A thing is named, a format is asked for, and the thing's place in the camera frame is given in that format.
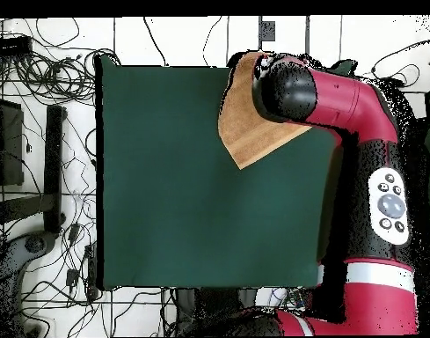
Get tan terry towel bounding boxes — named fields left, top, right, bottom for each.
left=216, top=51, right=312, bottom=171

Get black flat panel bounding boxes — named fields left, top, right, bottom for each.
left=0, top=97, right=25, bottom=187

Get dark green table cloth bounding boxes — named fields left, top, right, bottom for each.
left=94, top=54, right=358, bottom=291

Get black metal stand base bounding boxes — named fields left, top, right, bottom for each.
left=0, top=104, right=68, bottom=235

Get small black power adapter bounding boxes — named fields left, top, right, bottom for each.
left=65, top=268, right=81, bottom=288
left=67, top=223, right=82, bottom=245

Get long black power strip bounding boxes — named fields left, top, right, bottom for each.
left=84, top=243, right=100, bottom=301

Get dark wheeled stand foot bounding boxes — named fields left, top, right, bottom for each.
left=0, top=230, right=59, bottom=337

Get grey square floor frame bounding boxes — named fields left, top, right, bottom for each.
left=257, top=15, right=311, bottom=57

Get tangled black cables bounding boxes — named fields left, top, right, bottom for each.
left=0, top=17, right=122, bottom=107

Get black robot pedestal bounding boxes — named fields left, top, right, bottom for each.
left=171, top=286, right=314, bottom=337

